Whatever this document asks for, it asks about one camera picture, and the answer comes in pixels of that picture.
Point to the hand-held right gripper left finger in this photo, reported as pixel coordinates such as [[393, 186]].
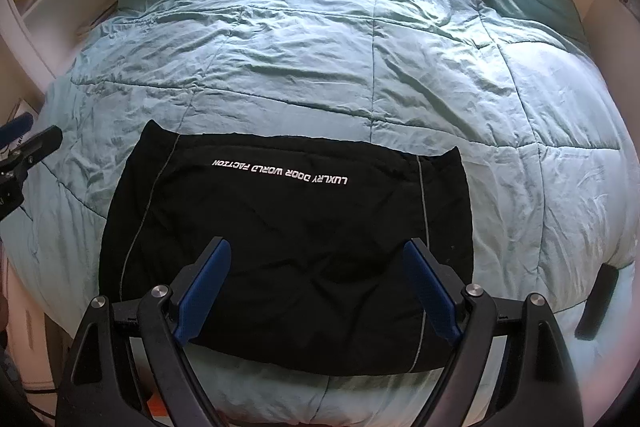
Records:
[[202, 294]]

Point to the black hooded jacket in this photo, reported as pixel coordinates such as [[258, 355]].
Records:
[[300, 217]]

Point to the light blue pillow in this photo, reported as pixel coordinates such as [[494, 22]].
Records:
[[530, 2]]

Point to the black oblong object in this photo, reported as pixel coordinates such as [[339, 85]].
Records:
[[596, 302]]

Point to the light blue quilted comforter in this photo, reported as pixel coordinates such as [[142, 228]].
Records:
[[350, 57]]

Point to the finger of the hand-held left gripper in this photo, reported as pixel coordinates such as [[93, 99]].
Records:
[[16, 128], [42, 144]]

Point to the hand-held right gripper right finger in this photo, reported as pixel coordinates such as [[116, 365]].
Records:
[[432, 294]]

